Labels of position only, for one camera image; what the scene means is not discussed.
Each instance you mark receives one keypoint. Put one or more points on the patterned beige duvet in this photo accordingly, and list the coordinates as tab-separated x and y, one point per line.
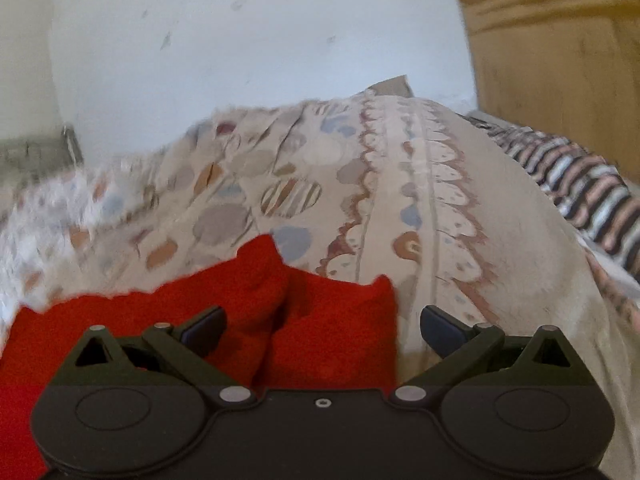
350	185

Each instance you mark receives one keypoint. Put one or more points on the metal bed headboard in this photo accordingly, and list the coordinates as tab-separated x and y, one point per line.
30	152

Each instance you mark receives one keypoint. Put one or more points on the beige cushion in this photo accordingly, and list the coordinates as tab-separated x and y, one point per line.
395	87

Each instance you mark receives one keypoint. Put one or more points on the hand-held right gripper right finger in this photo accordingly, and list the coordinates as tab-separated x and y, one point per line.
442	329

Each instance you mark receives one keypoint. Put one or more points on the striped bedsheet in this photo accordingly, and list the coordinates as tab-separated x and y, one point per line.
575	180

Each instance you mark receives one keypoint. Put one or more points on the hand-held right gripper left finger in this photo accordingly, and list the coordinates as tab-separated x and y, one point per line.
205	330

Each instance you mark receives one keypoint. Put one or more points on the red long-sleeved sweater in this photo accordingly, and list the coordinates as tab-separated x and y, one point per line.
325	335

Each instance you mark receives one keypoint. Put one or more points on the wooden wardrobe panel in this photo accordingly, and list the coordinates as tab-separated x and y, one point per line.
550	60

